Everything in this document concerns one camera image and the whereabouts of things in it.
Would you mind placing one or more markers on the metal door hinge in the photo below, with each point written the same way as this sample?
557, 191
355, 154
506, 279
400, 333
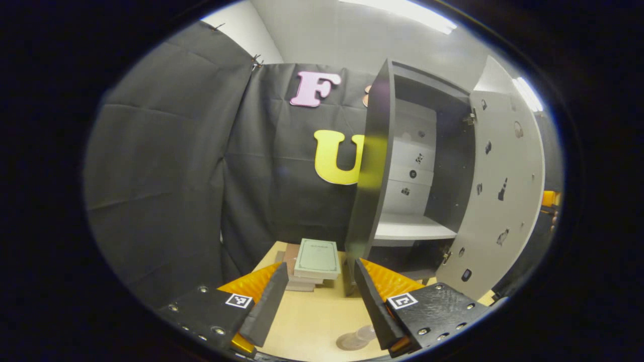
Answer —
469, 119
447, 257

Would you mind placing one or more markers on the black backdrop cloth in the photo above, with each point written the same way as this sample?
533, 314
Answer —
166, 176

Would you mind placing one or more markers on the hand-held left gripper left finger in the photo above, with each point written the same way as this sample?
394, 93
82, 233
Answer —
266, 309

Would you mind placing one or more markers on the brown book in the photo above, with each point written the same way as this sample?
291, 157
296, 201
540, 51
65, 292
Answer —
292, 261

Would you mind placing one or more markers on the brown round coaster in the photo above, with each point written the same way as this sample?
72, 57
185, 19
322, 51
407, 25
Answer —
347, 343

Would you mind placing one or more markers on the ceiling light panel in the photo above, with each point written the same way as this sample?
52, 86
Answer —
528, 94

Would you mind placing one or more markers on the white cabinet shelf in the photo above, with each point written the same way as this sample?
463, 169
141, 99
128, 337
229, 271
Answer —
407, 229

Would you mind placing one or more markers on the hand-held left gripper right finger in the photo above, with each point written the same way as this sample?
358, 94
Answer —
375, 309

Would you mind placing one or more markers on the dark grey cabinet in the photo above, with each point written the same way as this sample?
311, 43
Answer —
375, 151

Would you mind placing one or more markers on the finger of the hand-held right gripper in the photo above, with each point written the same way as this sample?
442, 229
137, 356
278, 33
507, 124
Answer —
549, 198

